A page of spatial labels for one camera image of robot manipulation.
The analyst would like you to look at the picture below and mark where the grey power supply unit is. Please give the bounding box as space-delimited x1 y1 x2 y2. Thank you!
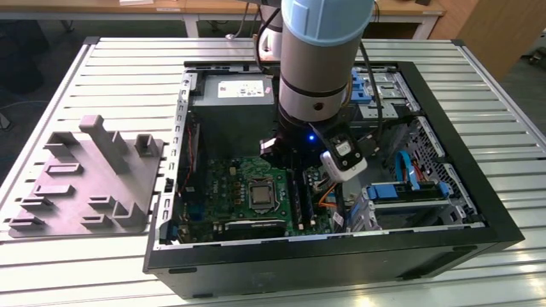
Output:
190 73 280 157

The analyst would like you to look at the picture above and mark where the silver CPU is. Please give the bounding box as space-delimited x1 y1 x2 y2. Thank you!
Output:
250 186 274 205

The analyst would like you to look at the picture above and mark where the metal socket cover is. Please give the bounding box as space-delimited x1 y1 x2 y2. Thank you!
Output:
246 178 279 214

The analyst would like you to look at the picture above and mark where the blue drive release latch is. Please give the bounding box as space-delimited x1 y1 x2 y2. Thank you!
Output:
350 70 372 105

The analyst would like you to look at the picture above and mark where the green motherboard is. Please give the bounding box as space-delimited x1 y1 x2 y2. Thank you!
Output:
183 155 338 240

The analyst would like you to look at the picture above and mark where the metal optical drive cage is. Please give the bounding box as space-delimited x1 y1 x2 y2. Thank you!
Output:
347 68 422 129

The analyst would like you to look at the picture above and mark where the black case fan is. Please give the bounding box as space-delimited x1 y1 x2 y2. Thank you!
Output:
178 110 202 199

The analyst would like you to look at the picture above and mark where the black graphics card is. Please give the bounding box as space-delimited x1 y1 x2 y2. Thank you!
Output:
212 219 287 240

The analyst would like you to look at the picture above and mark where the metal disk bay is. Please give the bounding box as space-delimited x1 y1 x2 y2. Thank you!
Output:
360 180 477 233

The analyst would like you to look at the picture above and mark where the hard disk in blue carrier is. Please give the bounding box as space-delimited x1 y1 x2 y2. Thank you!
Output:
366 181 451 203

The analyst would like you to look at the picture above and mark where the black PC case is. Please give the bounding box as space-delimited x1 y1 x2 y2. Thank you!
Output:
143 60 526 300

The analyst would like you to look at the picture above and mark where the grey parts rack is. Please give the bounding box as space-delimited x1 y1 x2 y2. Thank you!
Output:
5 114 170 239

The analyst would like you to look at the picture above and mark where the wooden desk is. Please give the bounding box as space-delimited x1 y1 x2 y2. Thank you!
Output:
0 0 447 41

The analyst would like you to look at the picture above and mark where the wooden cabinet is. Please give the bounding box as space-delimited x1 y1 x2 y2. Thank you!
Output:
428 0 546 83

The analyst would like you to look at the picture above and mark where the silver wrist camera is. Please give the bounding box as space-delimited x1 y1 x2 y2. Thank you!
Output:
310 123 370 184

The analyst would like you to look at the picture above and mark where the orange wire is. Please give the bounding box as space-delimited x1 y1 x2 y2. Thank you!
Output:
318 187 344 210

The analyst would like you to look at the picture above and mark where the black wire bundle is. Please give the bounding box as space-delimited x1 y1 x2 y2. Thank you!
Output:
366 116 418 141

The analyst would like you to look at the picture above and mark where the black camera cable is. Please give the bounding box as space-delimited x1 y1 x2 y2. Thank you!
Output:
359 41 384 135

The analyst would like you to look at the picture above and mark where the blue flat data wire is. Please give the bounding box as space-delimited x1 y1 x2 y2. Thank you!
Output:
394 150 422 192

